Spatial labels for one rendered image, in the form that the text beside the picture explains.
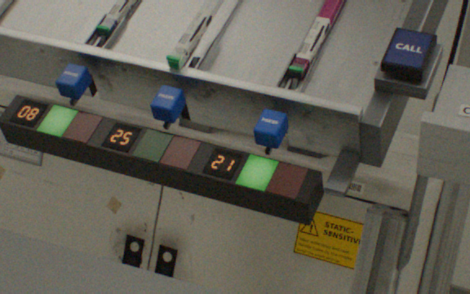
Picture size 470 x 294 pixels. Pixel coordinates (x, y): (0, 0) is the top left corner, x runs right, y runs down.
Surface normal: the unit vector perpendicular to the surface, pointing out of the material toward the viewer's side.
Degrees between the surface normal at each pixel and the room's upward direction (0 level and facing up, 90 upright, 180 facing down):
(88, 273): 0
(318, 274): 90
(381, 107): 45
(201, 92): 135
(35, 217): 90
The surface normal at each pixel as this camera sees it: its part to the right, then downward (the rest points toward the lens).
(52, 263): 0.18, -0.97
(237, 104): -0.40, 0.74
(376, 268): -0.37, 0.07
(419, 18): -0.13, -0.63
